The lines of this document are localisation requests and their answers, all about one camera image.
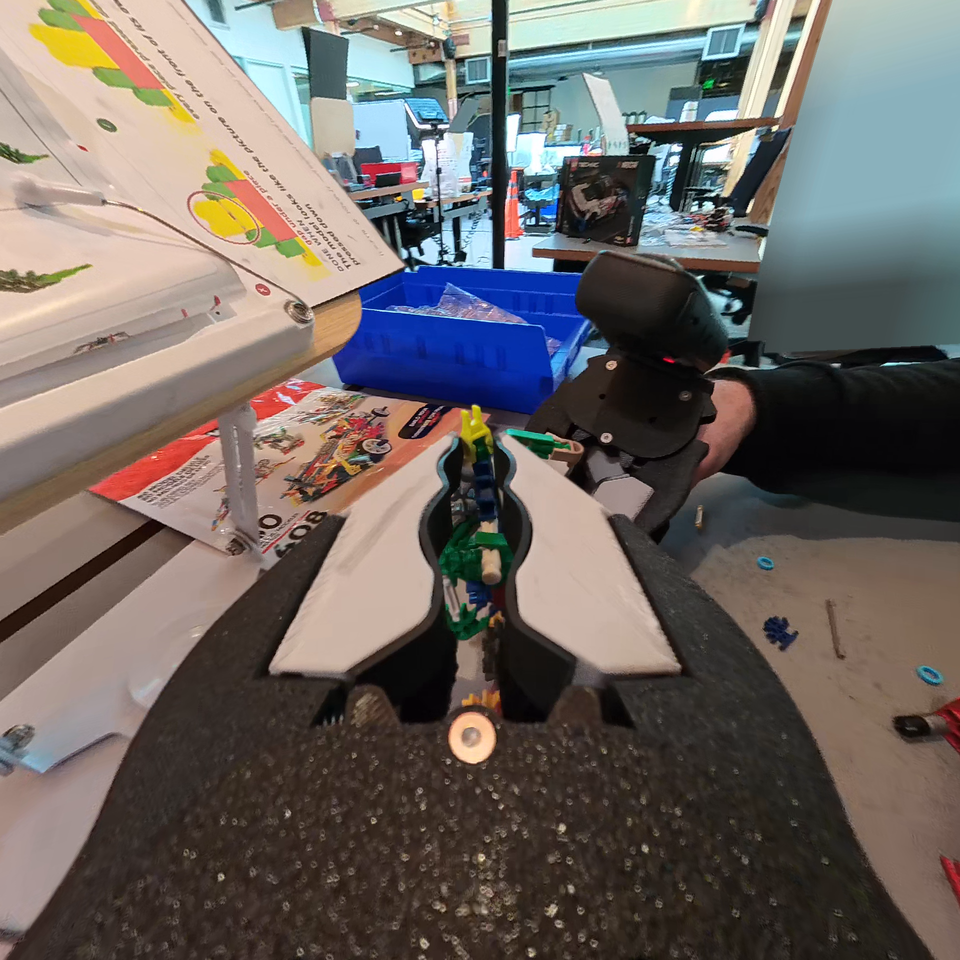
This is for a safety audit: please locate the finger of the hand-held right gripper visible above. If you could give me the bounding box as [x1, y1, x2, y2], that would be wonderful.
[588, 453, 655, 520]

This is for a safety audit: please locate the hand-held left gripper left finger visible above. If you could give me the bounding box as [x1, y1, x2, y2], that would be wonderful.
[268, 433, 460, 680]

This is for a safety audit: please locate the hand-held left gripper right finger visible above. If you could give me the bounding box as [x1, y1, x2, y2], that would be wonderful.
[495, 433, 682, 678]

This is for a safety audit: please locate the multicoloured construction toy model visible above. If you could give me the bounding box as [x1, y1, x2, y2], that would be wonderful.
[438, 426, 585, 712]

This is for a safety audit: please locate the yellow clip connector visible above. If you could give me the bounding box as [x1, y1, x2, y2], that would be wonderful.
[459, 405, 494, 462]

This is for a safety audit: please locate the person's right forearm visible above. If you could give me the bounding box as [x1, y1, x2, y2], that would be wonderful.
[716, 345, 960, 522]

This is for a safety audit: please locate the person's right hand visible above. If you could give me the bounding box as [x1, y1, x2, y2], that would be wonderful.
[690, 377, 756, 489]

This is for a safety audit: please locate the wood-edged desk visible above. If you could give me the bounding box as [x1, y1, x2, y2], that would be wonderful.
[531, 210, 765, 316]

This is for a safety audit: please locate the K'nex instruction bag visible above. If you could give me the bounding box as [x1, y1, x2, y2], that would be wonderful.
[88, 381, 489, 556]

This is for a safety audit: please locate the blue plastic bin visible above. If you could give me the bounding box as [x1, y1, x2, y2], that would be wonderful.
[332, 266, 594, 414]

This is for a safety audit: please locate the clear plastic bag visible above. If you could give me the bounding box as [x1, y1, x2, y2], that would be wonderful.
[386, 282, 564, 354]

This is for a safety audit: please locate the black printed toy box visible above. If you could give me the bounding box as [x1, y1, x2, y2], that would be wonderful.
[555, 156, 659, 249]

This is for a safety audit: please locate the dark standing desk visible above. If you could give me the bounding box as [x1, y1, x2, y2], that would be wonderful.
[626, 116, 781, 211]

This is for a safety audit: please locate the black tripod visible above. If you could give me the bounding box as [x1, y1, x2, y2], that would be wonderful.
[416, 112, 466, 267]

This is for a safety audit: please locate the printed white board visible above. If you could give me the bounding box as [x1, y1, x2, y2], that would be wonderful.
[0, 0, 406, 309]

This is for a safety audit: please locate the black vertical post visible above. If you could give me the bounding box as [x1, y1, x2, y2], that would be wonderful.
[489, 0, 510, 270]

